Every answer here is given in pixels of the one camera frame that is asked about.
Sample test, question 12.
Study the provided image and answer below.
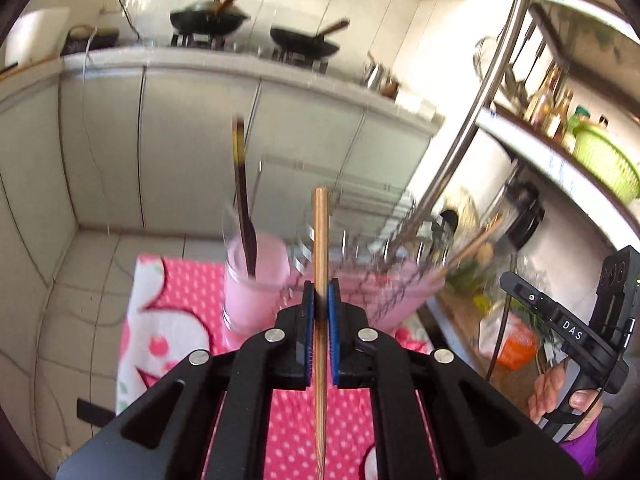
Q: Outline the dark chopstick with gold band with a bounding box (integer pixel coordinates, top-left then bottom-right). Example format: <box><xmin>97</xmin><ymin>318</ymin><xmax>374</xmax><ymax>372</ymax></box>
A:
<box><xmin>231</xmin><ymin>114</ymin><xmax>259</xmax><ymax>280</ymax></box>

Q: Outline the steel wire dish rack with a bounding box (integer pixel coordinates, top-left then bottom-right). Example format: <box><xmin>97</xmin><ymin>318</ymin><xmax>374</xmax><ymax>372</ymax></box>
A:
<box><xmin>249</xmin><ymin>159</ymin><xmax>457</xmax><ymax>322</ymax></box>

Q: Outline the amber sauce bottle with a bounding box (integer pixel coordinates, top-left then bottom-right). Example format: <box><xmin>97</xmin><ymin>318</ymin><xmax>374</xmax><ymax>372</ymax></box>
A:
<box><xmin>546</xmin><ymin>87</ymin><xmax>576</xmax><ymax>142</ymax></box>

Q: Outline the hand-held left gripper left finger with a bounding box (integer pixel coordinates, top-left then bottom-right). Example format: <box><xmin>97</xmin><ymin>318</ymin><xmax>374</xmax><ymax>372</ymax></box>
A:
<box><xmin>54</xmin><ymin>280</ymin><xmax>316</xmax><ymax>480</ymax></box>

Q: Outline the gas stove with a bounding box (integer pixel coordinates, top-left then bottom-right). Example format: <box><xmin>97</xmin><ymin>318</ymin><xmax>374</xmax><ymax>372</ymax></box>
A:
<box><xmin>169</xmin><ymin>31</ymin><xmax>332</xmax><ymax>75</ymax></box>

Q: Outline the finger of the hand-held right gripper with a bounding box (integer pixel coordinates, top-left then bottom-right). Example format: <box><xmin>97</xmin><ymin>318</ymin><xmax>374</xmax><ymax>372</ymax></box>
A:
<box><xmin>499</xmin><ymin>270</ymin><xmax>549</xmax><ymax>319</ymax></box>

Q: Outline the green plastic basket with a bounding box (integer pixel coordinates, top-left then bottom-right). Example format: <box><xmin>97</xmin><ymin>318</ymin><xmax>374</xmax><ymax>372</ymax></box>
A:
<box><xmin>570</xmin><ymin>121</ymin><xmax>640</xmax><ymax>207</ymax></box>

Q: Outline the steel kettle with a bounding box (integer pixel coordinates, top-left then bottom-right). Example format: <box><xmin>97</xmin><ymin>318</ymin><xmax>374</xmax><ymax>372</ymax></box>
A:
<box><xmin>361</xmin><ymin>51</ymin><xmax>402</xmax><ymax>100</ymax></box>

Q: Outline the grey kitchen cabinet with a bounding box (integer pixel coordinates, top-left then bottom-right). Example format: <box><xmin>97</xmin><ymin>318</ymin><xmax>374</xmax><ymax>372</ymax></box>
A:
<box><xmin>0</xmin><ymin>62</ymin><xmax>437</xmax><ymax>286</ymax></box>

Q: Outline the pink plastic utensil holder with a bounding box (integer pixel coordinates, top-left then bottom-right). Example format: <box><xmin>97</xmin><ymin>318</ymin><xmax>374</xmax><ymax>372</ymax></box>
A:
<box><xmin>221</xmin><ymin>231</ymin><xmax>292</xmax><ymax>337</ymax></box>

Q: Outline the black kitchen appliance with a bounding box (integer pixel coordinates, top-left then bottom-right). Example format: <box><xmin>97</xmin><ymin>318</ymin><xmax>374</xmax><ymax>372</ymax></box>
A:
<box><xmin>501</xmin><ymin>179</ymin><xmax>547</xmax><ymax>252</ymax></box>

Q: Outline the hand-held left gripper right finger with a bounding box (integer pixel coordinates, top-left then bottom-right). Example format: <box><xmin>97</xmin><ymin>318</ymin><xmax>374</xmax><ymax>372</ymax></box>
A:
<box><xmin>326</xmin><ymin>279</ymin><xmax>587</xmax><ymax>480</ymax></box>

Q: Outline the steel storage shelf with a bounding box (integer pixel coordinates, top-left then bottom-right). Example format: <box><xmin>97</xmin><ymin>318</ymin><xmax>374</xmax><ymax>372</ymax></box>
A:
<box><xmin>395</xmin><ymin>0</ymin><xmax>640</xmax><ymax>266</ymax></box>

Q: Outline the white kitchen counter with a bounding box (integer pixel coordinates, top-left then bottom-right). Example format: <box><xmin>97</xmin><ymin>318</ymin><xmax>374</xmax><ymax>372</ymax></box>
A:
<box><xmin>0</xmin><ymin>40</ymin><xmax>447</xmax><ymax>137</ymax></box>

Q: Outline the white appliance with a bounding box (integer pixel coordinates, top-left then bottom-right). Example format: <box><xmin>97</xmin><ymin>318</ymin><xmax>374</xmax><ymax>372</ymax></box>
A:
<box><xmin>1</xmin><ymin>6</ymin><xmax>72</xmax><ymax>75</ymax></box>

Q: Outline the green capped bottle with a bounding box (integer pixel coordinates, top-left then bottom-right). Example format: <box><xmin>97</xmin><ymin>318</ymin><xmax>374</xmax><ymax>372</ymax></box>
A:
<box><xmin>564</xmin><ymin>104</ymin><xmax>595</xmax><ymax>153</ymax></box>

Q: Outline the black frying pan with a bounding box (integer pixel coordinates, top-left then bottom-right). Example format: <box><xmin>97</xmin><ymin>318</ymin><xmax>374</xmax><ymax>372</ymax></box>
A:
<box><xmin>269</xmin><ymin>18</ymin><xmax>352</xmax><ymax>60</ymax></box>

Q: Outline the black wok with lid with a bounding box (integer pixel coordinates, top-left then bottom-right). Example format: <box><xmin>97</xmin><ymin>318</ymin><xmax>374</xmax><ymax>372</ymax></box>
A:
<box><xmin>169</xmin><ymin>0</ymin><xmax>252</xmax><ymax>40</ymax></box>

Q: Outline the person's right forearm purple sleeve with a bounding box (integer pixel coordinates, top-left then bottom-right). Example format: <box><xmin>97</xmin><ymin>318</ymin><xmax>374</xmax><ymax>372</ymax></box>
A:
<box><xmin>557</xmin><ymin>417</ymin><xmax>602</xmax><ymax>480</ymax></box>

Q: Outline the pink polka-dot printed blanket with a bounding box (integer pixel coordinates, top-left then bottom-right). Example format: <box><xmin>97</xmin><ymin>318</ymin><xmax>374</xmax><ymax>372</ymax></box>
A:
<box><xmin>114</xmin><ymin>254</ymin><xmax>442</xmax><ymax>480</ymax></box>

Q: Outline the brown glass bottle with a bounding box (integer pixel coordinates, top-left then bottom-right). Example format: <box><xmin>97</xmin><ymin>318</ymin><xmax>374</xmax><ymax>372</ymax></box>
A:
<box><xmin>522</xmin><ymin>62</ymin><xmax>562</xmax><ymax>128</ymax></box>

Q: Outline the person's right hand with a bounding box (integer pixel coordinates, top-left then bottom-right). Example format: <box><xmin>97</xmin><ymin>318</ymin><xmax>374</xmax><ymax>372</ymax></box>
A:
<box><xmin>527</xmin><ymin>364</ymin><xmax>607</xmax><ymax>442</ymax></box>

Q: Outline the black flat object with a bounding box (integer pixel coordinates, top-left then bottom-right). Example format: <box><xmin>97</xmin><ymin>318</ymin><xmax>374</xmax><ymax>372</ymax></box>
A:
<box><xmin>75</xmin><ymin>398</ymin><xmax>115</xmax><ymax>427</ymax></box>

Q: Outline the orange food packet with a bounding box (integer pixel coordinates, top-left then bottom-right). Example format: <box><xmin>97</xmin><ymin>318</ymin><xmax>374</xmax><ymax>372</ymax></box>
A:
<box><xmin>479</xmin><ymin>316</ymin><xmax>542</xmax><ymax>372</ymax></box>

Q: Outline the wooden spatula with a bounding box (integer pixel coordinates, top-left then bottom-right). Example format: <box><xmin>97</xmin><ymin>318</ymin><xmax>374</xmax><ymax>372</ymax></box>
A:
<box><xmin>434</xmin><ymin>211</ymin><xmax>507</xmax><ymax>282</ymax></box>

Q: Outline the brown wooden chopstick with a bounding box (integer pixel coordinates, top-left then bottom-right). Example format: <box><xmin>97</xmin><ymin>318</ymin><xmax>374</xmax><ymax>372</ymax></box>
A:
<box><xmin>312</xmin><ymin>186</ymin><xmax>332</xmax><ymax>480</ymax></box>

